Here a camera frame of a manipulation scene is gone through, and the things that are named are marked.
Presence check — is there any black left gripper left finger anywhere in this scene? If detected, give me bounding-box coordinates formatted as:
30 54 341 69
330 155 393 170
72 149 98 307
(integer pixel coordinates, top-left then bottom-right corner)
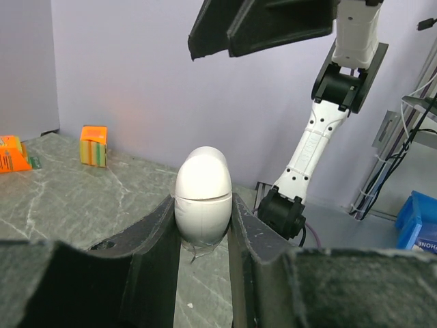
1 197 180 327

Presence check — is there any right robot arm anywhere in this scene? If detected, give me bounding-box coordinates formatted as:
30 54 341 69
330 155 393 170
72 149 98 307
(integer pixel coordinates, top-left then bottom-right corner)
188 1 388 239

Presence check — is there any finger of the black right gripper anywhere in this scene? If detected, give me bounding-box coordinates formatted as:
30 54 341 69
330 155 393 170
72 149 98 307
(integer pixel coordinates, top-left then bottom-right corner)
227 0 338 57
188 0 255 60

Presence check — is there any white oval charging case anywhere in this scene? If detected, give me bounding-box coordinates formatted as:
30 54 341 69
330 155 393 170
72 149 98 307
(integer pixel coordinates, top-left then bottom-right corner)
174 146 233 247

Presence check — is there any orange striped sponge box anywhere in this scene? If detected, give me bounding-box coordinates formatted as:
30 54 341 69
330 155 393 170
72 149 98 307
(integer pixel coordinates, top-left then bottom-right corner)
80 125 107 168

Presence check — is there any grey cable bundle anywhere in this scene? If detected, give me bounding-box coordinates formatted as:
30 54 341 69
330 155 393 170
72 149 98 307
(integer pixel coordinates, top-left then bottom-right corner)
350 20 437 221

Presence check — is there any blue plastic box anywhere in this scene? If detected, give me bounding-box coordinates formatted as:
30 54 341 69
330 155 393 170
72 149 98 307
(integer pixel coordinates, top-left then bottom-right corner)
395 191 436 254

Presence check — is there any orange sponge box near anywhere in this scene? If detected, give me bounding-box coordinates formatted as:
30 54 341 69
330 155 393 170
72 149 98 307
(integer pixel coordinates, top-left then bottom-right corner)
0 135 42 174

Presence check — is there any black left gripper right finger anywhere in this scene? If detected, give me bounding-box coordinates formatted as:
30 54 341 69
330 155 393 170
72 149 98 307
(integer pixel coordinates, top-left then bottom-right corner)
228 194 436 327

